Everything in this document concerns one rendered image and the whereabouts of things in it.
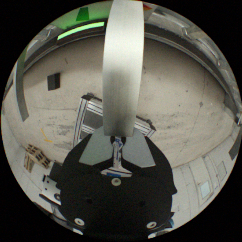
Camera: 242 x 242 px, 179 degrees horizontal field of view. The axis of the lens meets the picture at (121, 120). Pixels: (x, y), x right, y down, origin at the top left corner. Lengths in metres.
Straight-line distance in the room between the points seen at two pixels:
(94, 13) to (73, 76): 0.91
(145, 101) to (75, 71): 0.90
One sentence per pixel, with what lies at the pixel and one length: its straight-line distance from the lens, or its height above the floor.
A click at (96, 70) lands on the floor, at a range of 0.97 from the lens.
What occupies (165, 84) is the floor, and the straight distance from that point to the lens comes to 1.06.
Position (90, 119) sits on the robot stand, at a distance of 0.90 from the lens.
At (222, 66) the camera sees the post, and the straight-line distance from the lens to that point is 0.52.
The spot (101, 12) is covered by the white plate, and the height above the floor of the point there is 0.74.
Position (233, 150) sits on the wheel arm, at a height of 0.94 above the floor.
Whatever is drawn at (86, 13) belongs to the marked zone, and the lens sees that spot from 0.28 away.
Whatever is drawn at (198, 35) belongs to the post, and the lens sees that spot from 0.34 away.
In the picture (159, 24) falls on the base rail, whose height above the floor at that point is 0.70.
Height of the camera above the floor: 0.93
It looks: 58 degrees down
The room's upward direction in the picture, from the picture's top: 180 degrees clockwise
